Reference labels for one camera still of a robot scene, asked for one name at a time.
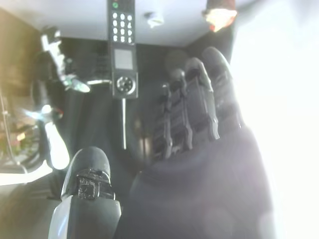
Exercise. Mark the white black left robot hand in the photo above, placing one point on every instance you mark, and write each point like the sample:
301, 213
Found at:
199, 186

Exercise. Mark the black brick phone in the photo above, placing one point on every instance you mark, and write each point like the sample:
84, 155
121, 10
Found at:
122, 57

